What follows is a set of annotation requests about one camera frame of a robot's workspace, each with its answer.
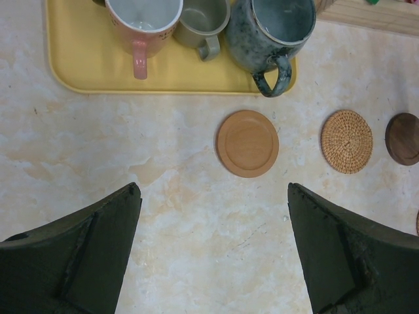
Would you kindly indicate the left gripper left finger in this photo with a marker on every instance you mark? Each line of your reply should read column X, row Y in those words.
column 75, row 264

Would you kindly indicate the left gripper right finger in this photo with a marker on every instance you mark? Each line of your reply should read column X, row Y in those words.
column 352, row 264

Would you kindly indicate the dark walnut coaster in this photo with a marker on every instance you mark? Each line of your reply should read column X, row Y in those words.
column 401, row 138

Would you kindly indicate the light wooden coaster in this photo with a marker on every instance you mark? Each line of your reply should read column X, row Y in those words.
column 247, row 144

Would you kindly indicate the large woven rattan coaster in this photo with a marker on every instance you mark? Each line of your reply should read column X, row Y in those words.
column 417, row 224

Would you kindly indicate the yellow tray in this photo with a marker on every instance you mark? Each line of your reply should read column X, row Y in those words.
column 86, row 55

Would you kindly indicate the dark speckled grey mug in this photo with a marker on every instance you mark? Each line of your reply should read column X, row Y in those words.
column 263, row 36

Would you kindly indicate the pink mug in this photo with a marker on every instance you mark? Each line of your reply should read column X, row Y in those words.
column 145, row 26

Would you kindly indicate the wooden rack base tray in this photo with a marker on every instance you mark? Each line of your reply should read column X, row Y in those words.
column 391, row 16

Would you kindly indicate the green shirt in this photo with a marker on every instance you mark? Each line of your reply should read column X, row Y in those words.
column 371, row 1

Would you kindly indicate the purple mug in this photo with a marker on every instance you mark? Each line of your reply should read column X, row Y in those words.
column 99, row 2

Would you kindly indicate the small olive mug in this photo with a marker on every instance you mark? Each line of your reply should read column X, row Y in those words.
column 200, row 24

